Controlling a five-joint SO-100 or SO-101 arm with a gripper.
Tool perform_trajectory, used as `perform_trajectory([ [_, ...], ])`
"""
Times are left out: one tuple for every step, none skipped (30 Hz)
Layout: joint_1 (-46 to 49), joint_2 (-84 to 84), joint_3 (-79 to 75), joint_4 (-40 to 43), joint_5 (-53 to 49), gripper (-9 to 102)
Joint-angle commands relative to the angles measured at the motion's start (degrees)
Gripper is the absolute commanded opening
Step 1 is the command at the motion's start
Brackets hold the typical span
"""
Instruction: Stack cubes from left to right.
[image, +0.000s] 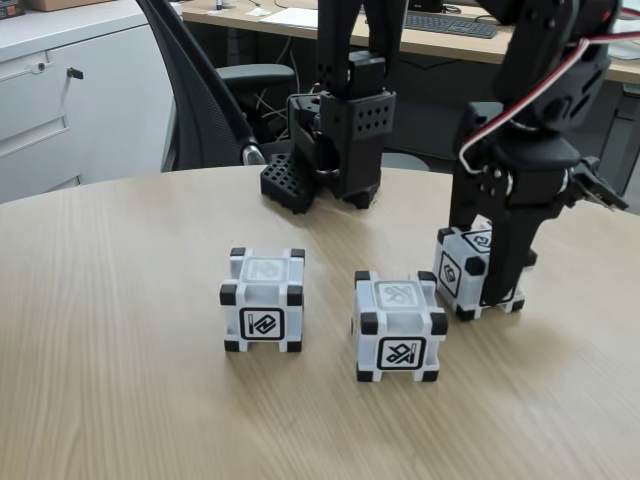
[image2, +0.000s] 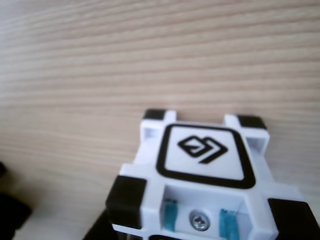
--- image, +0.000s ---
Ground white cube with diamond symbol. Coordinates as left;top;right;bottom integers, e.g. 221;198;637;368
432;214;539;322

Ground white cube with crossed symbol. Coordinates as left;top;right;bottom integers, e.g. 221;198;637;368
351;269;450;385

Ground silver laptop stand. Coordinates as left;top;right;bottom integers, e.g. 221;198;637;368
605;38;640;61

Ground wooden office desk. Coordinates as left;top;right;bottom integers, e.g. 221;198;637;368
182;0;640;206

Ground black keyboard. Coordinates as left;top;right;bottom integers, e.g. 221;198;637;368
402;13;500;40

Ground white cube with zigzag symbol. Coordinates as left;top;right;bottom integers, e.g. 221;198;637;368
219;246;306;354

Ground white paper sheets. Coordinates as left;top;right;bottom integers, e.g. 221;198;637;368
247;7;321;25

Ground black mesh office chair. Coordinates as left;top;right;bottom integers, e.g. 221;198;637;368
134;0;296;174

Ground white drawer cabinet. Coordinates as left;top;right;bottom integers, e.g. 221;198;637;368
0;7;176;204

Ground cardboard box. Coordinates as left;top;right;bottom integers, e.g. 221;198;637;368
29;0;139;12

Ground gripper camera module with mount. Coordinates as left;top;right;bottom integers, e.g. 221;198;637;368
568;155;630;212

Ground white red servo cable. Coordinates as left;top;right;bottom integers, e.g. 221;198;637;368
458;28;640;175

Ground tangled cables under desk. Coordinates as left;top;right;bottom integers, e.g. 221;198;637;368
252;87;294;144

